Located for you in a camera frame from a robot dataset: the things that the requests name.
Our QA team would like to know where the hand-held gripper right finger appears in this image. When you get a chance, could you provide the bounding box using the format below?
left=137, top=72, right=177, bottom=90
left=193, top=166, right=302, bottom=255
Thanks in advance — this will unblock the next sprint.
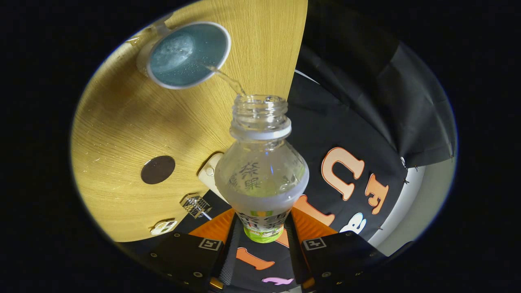
left=285, top=207, right=387, bottom=291

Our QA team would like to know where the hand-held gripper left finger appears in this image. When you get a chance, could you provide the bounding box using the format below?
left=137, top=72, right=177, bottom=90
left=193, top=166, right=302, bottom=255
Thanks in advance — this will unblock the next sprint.
left=149, top=208, right=245, bottom=291

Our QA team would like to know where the dark brown round coaster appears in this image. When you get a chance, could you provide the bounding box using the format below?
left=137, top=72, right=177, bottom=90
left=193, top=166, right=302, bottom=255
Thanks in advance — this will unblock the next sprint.
left=140, top=155, right=176, bottom=185

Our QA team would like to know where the clear plastic juice bottle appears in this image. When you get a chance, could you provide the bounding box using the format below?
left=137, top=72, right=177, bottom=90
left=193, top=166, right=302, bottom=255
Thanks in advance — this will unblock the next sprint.
left=214, top=94, right=310, bottom=244

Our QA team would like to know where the white cup with blue inside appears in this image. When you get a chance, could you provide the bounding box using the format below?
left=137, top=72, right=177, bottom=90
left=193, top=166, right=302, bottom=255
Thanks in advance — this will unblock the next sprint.
left=136, top=21, right=232, bottom=90

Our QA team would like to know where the white divided bean dish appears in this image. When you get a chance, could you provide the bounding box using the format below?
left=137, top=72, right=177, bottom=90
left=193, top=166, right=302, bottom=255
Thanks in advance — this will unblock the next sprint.
left=150, top=220, right=178, bottom=236

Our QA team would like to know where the white bread plate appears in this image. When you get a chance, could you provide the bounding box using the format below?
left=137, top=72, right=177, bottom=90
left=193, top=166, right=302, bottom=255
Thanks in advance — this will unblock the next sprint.
left=197, top=153, right=228, bottom=203

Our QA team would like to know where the wooden table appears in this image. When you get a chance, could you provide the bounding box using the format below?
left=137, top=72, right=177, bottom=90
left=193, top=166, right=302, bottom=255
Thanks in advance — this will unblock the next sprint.
left=70, top=0, right=309, bottom=243

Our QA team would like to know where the metal wire basket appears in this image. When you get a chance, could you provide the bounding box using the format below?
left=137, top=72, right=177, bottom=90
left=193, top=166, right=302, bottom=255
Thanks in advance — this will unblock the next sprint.
left=180, top=195, right=212, bottom=219

